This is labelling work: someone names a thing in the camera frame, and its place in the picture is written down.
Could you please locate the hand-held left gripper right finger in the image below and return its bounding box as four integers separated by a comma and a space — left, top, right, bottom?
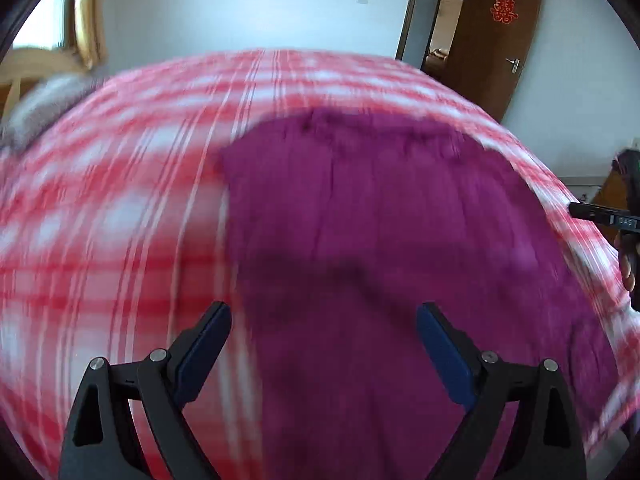
416, 302, 587, 480

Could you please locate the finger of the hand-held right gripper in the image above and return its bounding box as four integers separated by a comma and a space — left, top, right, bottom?
569, 201, 640, 234

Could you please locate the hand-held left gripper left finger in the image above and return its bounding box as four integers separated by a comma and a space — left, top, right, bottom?
59, 301, 233, 480

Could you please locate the purple down jacket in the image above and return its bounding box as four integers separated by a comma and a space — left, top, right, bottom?
215, 107, 623, 480

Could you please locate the person's right hand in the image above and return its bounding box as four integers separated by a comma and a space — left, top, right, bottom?
616, 230, 638, 292

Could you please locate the bed with red plaid sheet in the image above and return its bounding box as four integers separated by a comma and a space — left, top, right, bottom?
0, 49, 640, 480

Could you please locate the brown wooden door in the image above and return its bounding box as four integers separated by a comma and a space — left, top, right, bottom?
452, 0, 545, 123

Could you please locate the red paper door decoration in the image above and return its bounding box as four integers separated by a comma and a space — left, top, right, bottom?
491, 0, 520, 25

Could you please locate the grey striped pillow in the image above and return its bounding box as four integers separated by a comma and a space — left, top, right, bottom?
0, 72, 108, 153

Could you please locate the cream and wood headboard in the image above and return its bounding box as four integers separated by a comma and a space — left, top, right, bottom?
0, 47, 83, 121

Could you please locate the yellow curtain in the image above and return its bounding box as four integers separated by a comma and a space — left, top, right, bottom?
75, 0, 109, 69

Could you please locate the window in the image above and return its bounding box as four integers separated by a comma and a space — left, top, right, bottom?
10, 0, 77, 52

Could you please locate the brown door frame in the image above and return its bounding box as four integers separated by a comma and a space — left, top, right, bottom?
395, 0, 471, 78

